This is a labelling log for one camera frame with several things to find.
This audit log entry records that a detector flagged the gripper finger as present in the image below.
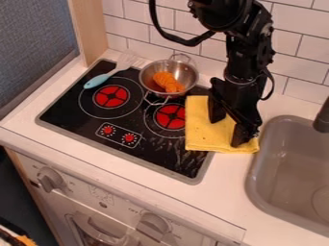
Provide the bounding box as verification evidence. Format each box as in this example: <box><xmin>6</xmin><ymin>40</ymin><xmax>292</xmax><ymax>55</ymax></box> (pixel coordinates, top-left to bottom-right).
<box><xmin>230</xmin><ymin>121</ymin><xmax>260</xmax><ymax>148</ymax></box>
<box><xmin>207</xmin><ymin>95</ymin><xmax>228</xmax><ymax>124</ymax></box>

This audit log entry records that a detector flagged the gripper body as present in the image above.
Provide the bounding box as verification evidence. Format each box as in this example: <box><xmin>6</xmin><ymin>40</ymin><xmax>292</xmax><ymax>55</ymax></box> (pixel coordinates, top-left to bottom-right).
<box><xmin>208</xmin><ymin>74</ymin><xmax>270</xmax><ymax>133</ymax></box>

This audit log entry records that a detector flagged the yellow cloth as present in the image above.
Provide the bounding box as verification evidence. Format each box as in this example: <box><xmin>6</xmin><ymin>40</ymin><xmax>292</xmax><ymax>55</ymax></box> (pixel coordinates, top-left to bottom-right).
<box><xmin>184</xmin><ymin>94</ymin><xmax>262</xmax><ymax>154</ymax></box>

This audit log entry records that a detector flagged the orange toy food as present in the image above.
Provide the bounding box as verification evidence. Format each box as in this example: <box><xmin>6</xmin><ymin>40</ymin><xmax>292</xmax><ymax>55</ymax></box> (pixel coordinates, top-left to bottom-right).
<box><xmin>151</xmin><ymin>71</ymin><xmax>187</xmax><ymax>94</ymax></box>

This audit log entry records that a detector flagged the silver pot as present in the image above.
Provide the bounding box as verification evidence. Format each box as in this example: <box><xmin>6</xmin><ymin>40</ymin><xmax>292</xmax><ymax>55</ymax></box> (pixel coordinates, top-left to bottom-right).
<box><xmin>137</xmin><ymin>53</ymin><xmax>201</xmax><ymax>107</ymax></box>

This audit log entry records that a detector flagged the toy sink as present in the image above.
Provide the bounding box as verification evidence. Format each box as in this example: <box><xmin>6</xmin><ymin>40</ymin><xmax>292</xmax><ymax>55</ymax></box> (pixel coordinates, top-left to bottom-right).
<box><xmin>243</xmin><ymin>114</ymin><xmax>329</xmax><ymax>237</ymax></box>

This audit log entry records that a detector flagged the toy stove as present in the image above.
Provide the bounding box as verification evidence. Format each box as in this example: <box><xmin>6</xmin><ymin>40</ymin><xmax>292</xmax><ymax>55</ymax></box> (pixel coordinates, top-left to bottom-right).
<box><xmin>35</xmin><ymin>58</ymin><xmax>216</xmax><ymax>185</ymax></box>

